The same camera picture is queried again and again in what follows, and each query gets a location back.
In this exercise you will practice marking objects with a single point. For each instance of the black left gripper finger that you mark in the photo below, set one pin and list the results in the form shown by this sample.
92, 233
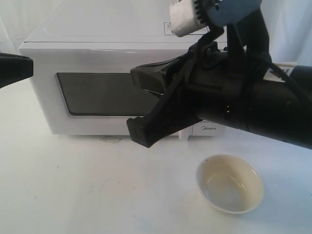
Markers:
14, 68

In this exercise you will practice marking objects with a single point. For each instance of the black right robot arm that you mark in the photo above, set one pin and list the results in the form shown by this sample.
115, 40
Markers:
284, 99

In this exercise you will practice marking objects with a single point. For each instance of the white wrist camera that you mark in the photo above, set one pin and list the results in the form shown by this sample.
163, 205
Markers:
188, 16

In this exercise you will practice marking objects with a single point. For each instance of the white microwave door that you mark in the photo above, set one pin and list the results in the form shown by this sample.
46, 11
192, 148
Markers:
86, 89

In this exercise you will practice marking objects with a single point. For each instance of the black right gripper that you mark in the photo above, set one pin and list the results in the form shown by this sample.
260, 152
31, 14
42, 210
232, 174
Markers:
189, 94

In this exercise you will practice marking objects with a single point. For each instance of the cream ceramic bowl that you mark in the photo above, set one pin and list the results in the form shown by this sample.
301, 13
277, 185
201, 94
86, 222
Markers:
230, 184

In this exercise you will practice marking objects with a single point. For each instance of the white Midea microwave oven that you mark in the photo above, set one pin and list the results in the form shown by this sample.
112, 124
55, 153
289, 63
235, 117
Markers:
114, 23

